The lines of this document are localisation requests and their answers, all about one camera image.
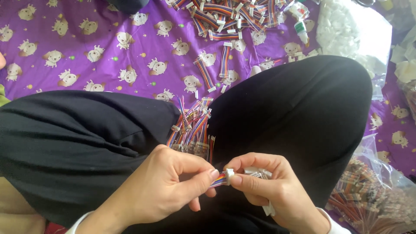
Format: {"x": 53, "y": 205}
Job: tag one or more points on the person's left hand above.
{"x": 146, "y": 191}

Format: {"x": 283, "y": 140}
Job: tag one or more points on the person's right hand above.
{"x": 286, "y": 195}

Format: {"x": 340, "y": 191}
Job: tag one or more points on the bunch of white plastic connectors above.
{"x": 258, "y": 172}

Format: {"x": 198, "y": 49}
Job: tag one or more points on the person's black trousers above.
{"x": 292, "y": 113}

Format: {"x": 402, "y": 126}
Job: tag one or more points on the single white plastic connector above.
{"x": 223, "y": 89}

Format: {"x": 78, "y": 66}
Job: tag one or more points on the scattered white connector housings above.
{"x": 299, "y": 56}

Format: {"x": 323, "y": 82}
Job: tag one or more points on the white glue bottle green label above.
{"x": 301, "y": 31}

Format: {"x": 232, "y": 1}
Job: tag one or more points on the green cloth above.
{"x": 3, "y": 97}

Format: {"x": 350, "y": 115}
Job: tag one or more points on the clear bag of white connectors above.
{"x": 344, "y": 29}

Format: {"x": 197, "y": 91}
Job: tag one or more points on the clear bag of white pieces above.
{"x": 406, "y": 61}

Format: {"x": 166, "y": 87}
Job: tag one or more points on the small clear plastic packet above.
{"x": 298, "y": 9}

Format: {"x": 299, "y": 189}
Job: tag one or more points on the purple dog print bedsheet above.
{"x": 48, "y": 32}

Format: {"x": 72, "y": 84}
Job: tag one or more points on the dark cloth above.
{"x": 128, "y": 5}

